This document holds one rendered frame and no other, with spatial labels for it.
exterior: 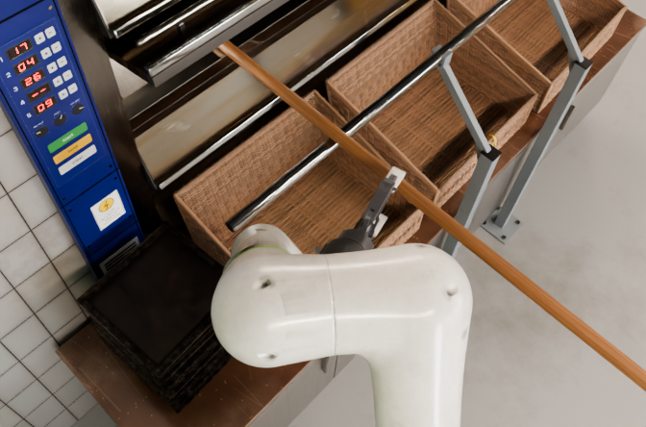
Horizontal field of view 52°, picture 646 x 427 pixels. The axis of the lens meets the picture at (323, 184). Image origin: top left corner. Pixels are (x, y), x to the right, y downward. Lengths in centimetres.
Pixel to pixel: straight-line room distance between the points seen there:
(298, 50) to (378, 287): 129
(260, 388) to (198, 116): 74
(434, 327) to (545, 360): 197
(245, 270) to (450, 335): 23
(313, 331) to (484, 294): 204
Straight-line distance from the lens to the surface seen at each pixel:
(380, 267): 71
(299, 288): 69
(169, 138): 172
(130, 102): 161
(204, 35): 135
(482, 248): 137
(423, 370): 74
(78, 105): 141
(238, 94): 181
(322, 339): 70
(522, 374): 262
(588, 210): 306
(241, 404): 186
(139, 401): 190
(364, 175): 211
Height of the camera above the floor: 236
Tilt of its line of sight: 56 degrees down
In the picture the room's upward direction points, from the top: 4 degrees clockwise
